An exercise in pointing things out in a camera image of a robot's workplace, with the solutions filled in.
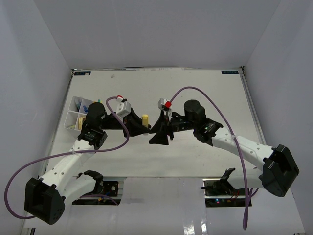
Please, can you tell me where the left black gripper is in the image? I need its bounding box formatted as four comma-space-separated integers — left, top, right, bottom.
100, 108, 151, 139

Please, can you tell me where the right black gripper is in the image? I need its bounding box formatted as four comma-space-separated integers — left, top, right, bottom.
149, 110, 196, 145

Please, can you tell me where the small yellow cylinder eraser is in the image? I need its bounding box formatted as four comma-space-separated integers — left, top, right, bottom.
141, 114, 149, 129

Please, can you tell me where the dark blue pen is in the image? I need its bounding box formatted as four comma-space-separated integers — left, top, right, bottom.
74, 97, 82, 111

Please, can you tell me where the yellow glue stick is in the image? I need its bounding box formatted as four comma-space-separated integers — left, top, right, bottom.
143, 128, 150, 135

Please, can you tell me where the yellow tape roll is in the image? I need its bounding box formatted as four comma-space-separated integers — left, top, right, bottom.
78, 117, 86, 130

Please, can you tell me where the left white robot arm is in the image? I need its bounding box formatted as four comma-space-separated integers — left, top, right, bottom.
24, 99, 150, 225

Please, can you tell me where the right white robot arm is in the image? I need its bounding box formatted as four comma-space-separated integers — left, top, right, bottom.
149, 98, 299, 197

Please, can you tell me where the white compartment organizer box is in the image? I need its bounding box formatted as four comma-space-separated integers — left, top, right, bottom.
64, 96, 94, 131

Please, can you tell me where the blue logo sticker right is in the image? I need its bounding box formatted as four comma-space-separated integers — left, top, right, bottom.
221, 70, 239, 75

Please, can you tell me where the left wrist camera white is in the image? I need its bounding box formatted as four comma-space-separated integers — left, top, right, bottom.
115, 95, 132, 118

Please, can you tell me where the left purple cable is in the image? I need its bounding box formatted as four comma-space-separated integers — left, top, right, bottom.
4, 96, 130, 219

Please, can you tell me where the purple cable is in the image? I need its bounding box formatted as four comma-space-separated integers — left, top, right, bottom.
4, 96, 130, 219
168, 86, 259, 231

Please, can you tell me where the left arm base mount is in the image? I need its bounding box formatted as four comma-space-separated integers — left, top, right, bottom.
72, 170, 121, 206

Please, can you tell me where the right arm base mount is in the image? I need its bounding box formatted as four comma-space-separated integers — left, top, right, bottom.
201, 168, 245, 208

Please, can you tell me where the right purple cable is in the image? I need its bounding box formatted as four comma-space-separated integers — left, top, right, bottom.
168, 86, 259, 231

